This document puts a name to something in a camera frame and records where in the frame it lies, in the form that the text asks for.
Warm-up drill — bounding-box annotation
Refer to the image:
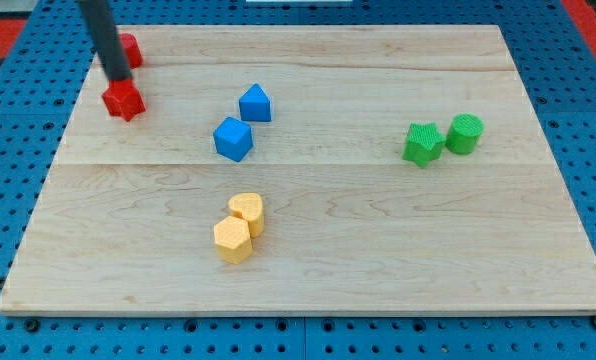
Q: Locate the red circle block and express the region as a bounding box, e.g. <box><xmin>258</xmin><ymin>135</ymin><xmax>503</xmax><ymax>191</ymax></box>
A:
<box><xmin>119</xmin><ymin>33</ymin><xmax>143</xmax><ymax>69</ymax></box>

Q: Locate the green star block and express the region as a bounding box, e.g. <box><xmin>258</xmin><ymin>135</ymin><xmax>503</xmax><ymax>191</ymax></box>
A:
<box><xmin>402</xmin><ymin>123</ymin><xmax>446</xmax><ymax>168</ymax></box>

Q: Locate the red star block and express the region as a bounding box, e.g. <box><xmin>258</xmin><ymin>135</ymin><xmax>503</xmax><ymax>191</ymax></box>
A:
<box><xmin>102</xmin><ymin>78</ymin><xmax>146</xmax><ymax>122</ymax></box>

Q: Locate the yellow heart block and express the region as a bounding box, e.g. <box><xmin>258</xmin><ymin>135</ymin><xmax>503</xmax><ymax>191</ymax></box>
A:
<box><xmin>227</xmin><ymin>192</ymin><xmax>265</xmax><ymax>238</ymax></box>

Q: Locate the light wooden board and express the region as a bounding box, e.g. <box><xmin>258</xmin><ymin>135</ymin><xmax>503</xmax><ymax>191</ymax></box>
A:
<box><xmin>0</xmin><ymin>25</ymin><xmax>596</xmax><ymax>317</ymax></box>

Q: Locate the blue cube block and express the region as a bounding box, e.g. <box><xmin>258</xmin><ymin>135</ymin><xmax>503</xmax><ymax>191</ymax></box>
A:
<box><xmin>213</xmin><ymin>117</ymin><xmax>253</xmax><ymax>162</ymax></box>

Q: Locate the blue triangle block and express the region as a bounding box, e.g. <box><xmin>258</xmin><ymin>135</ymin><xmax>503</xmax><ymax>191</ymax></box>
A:
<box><xmin>239</xmin><ymin>84</ymin><xmax>272</xmax><ymax>122</ymax></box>

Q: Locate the yellow hexagon block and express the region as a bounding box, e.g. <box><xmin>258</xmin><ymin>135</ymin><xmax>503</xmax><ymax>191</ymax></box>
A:
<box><xmin>213</xmin><ymin>216</ymin><xmax>253</xmax><ymax>264</ymax></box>

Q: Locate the green cylinder block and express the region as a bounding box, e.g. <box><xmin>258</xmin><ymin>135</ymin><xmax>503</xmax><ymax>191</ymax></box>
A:
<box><xmin>446</xmin><ymin>113</ymin><xmax>484</xmax><ymax>155</ymax></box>

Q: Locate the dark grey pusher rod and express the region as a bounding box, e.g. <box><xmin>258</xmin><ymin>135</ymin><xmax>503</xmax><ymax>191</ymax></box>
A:
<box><xmin>76</xmin><ymin>0</ymin><xmax>132</xmax><ymax>81</ymax></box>

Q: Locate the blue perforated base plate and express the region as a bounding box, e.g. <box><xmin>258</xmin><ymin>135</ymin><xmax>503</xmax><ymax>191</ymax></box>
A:
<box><xmin>0</xmin><ymin>0</ymin><xmax>596</xmax><ymax>359</ymax></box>

